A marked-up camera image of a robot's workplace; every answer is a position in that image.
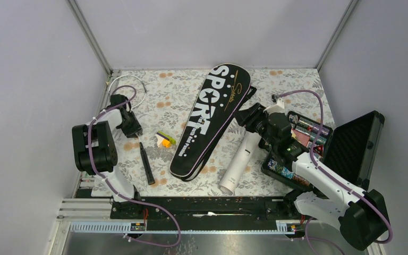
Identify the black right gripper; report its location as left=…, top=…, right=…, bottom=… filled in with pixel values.
left=232, top=103, right=277, bottom=149

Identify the white shuttlecock tube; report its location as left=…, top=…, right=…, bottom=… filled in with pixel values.
left=218, top=131, right=261, bottom=195

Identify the black racket bag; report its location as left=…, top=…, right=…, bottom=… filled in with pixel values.
left=169, top=63, right=257, bottom=182

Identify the white racket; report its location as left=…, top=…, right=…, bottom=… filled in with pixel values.
left=108, top=74, right=155, bottom=185

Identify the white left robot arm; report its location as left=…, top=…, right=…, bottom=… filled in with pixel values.
left=72, top=94, right=144, bottom=218

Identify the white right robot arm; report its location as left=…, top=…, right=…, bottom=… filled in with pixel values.
left=235, top=103, right=393, bottom=250

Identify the yellow orange small toy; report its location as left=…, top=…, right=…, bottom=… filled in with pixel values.
left=155, top=131, right=176, bottom=148

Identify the black poker chip case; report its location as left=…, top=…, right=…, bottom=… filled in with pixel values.
left=261, top=110, right=385, bottom=192

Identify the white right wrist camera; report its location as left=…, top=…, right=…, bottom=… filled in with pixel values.
left=264, top=95, right=286, bottom=114

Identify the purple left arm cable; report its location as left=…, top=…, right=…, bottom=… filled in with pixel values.
left=86, top=85, right=183, bottom=249

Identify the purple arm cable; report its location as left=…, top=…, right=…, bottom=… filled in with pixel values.
left=276, top=89, right=394, bottom=255
left=86, top=85, right=183, bottom=249

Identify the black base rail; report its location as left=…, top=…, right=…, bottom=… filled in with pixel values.
left=110, top=197, right=308, bottom=232

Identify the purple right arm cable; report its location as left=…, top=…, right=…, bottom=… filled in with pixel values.
left=276, top=89, right=394, bottom=255

